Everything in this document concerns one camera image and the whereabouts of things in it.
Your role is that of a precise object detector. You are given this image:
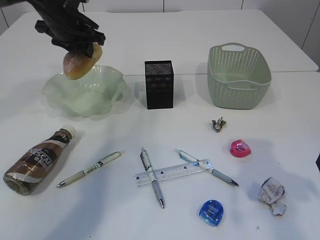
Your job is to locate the clear plastic ruler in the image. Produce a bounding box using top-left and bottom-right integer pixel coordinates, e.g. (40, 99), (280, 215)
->
(133, 159), (213, 188)

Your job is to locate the green wavy glass plate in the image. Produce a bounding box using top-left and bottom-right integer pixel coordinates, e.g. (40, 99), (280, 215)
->
(42, 65), (128, 117)

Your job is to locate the large white paper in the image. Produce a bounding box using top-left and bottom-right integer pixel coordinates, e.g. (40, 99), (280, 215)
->
(257, 177), (285, 205)

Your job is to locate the cream pen on left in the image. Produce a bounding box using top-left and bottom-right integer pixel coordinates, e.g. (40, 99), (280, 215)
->
(56, 150), (125, 188)

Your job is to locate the black mesh pen holder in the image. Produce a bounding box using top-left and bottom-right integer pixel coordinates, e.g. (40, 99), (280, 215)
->
(144, 60), (174, 110)

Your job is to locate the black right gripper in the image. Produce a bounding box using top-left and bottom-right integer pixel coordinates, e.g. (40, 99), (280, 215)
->
(316, 154), (320, 172)

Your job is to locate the pink pencil sharpener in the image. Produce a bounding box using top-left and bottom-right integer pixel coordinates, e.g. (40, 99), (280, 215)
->
(230, 139), (251, 158)

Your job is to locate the green woven plastic basket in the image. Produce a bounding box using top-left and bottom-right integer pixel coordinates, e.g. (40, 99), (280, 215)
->
(207, 42), (272, 110)

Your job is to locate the grey pen in middle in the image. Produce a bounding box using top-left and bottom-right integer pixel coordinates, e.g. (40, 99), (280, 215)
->
(140, 147), (165, 209)

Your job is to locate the blue pencil sharpener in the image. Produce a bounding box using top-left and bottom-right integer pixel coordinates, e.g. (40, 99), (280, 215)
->
(198, 199), (224, 225)

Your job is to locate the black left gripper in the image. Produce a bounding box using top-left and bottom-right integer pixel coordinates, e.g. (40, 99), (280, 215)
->
(34, 4), (106, 58)

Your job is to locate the small dark paper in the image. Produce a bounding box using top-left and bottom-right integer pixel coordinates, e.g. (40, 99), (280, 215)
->
(211, 116), (227, 133)

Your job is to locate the grey pen on right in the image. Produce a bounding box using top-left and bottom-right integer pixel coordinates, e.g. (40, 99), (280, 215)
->
(175, 148), (239, 187)

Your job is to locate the small white paper scrap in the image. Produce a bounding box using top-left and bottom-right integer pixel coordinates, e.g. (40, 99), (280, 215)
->
(270, 201), (287, 216)

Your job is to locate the grey pen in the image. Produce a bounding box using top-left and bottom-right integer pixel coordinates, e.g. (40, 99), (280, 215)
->
(175, 148), (239, 187)
(140, 147), (165, 209)

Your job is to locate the sugared bread roll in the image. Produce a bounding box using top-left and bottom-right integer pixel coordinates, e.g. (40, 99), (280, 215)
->
(63, 43), (103, 80)

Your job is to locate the brown Nescafe coffee bottle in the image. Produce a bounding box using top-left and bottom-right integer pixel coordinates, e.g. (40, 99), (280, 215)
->
(3, 124), (76, 196)

